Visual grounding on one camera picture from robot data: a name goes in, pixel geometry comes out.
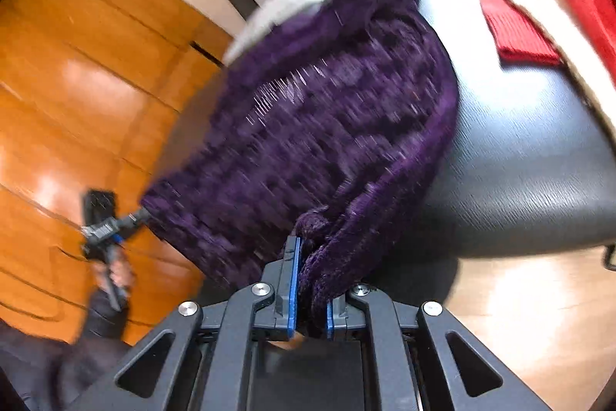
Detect person's left dark-sleeved forearm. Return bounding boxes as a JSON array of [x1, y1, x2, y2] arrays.
[[0, 287, 134, 411]]

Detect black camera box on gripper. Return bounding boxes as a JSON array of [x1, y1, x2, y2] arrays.
[[82, 189, 116, 226]]

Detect person's left hand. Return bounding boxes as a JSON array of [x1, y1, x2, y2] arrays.
[[90, 246, 135, 293]]

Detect purple velvet embroidered top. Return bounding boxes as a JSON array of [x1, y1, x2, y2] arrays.
[[141, 0, 459, 322]]

